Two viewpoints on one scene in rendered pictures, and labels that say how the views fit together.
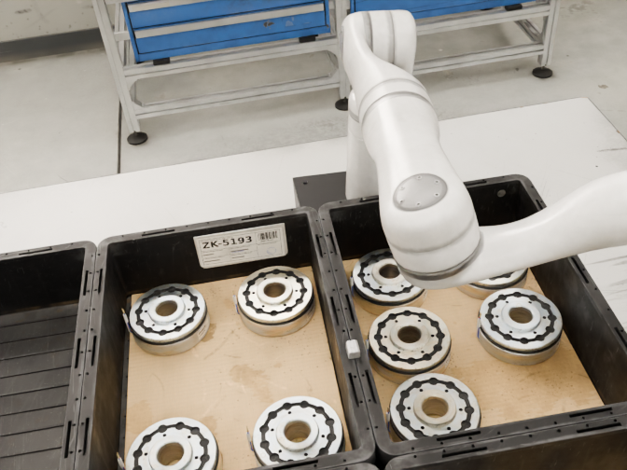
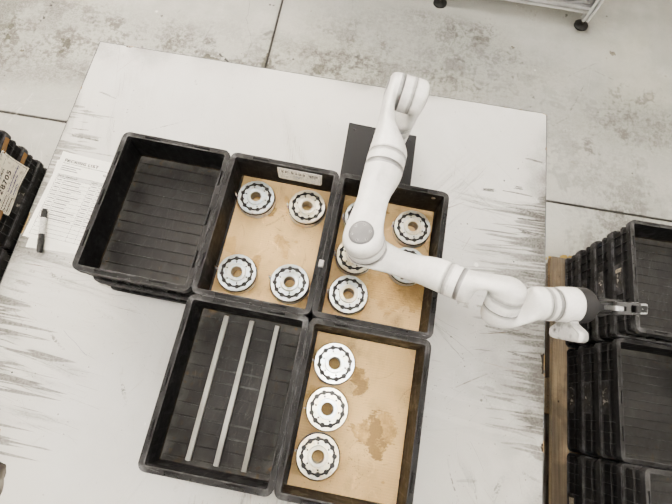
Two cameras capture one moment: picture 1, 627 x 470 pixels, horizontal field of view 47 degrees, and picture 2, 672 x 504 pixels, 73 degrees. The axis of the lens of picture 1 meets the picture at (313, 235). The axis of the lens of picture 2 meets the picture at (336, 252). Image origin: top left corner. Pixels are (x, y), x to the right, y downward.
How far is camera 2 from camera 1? 0.50 m
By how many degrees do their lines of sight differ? 30
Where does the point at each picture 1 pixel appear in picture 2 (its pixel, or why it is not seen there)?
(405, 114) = (381, 176)
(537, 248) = (401, 272)
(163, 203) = (281, 101)
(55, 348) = (203, 192)
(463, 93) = (519, 23)
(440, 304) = not seen: hidden behind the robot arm
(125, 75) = not seen: outside the picture
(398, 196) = (352, 229)
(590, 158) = (518, 162)
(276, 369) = (294, 243)
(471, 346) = not seen: hidden behind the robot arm
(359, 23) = (396, 86)
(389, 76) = (388, 143)
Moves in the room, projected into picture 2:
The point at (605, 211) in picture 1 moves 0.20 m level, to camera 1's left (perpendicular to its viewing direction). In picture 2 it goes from (427, 278) to (334, 252)
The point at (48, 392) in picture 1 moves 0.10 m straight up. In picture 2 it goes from (195, 215) to (185, 200)
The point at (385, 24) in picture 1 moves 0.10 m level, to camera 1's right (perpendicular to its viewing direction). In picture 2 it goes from (410, 92) to (450, 102)
